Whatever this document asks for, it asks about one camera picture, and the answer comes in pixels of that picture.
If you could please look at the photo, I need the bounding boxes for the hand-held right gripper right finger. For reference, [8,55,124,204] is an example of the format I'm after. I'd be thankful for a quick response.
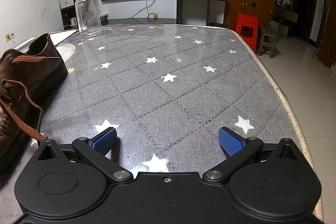
[202,126,300,183]

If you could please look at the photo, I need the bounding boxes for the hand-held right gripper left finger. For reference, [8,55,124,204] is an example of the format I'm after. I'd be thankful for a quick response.
[37,127,134,183]

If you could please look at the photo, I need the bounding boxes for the brown leather shoe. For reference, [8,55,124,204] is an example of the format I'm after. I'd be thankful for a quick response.
[0,33,68,174]

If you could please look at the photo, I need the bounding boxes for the brown shoelace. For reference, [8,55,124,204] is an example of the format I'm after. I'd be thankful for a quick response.
[1,55,49,147]

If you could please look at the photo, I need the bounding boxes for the grey star-print table mat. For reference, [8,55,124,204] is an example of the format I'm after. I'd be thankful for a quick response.
[0,24,323,224]

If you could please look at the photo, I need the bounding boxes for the round built-in cooker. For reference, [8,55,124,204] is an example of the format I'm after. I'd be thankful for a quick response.
[56,43,76,60]

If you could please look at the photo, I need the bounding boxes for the small wooden stool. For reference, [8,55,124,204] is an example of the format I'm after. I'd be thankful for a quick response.
[258,25,279,58]

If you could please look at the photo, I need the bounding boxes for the white notebook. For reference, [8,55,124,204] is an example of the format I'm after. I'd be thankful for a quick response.
[49,30,78,45]

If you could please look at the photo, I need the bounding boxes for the red plastic stool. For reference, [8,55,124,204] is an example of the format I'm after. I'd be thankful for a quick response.
[234,12,259,46]

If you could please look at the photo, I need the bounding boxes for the white storage bins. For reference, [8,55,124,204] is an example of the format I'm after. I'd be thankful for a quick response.
[270,20,289,37]

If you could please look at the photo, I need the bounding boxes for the clear glass jar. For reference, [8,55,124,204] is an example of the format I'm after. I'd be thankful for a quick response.
[75,0,102,39]

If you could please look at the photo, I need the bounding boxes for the long white bar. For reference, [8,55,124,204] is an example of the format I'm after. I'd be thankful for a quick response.
[14,37,36,52]

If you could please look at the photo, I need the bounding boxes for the cardboard box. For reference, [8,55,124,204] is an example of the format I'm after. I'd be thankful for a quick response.
[283,11,298,23]

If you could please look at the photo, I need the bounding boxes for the dark wooden door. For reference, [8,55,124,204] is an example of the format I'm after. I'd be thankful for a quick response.
[294,0,319,43]

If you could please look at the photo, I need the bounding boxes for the black television cable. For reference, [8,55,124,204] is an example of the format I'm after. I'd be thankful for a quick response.
[131,0,156,18]

